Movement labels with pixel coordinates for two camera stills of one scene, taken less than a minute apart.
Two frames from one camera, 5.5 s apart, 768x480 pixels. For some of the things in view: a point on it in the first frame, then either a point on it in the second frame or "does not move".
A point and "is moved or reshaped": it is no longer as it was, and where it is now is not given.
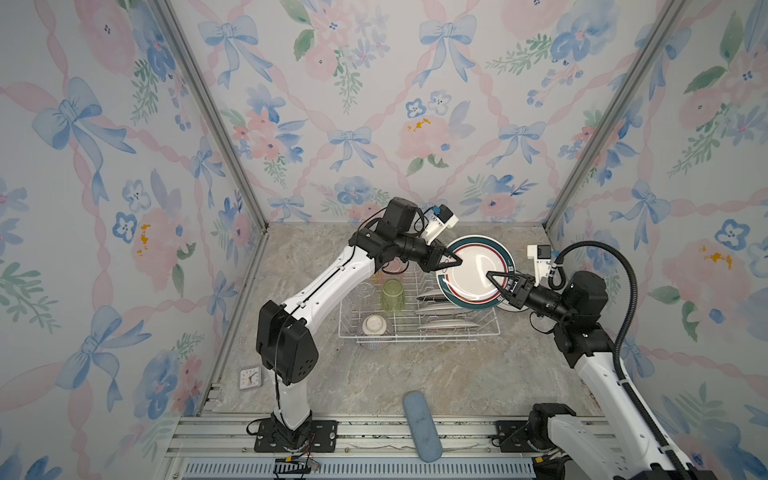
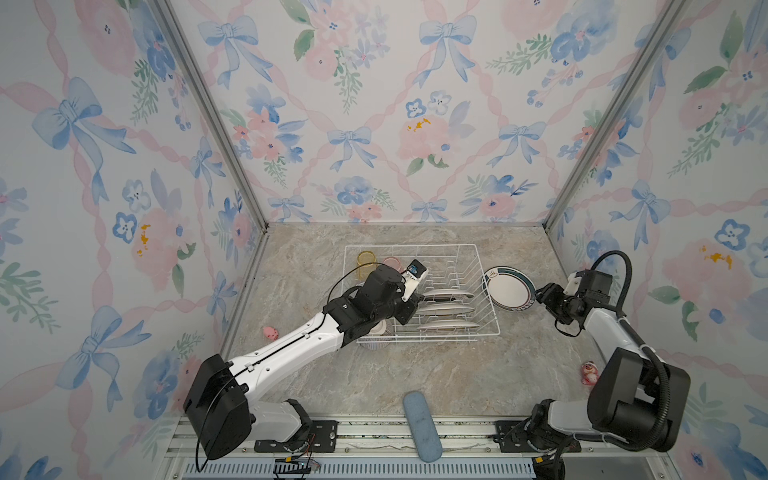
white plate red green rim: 467,285 is moved or reshaped
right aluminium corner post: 656,37 does not move
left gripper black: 435,253 to 409,308
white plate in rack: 448,323 does not move
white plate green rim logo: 445,310 does not move
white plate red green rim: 436,295 does not move
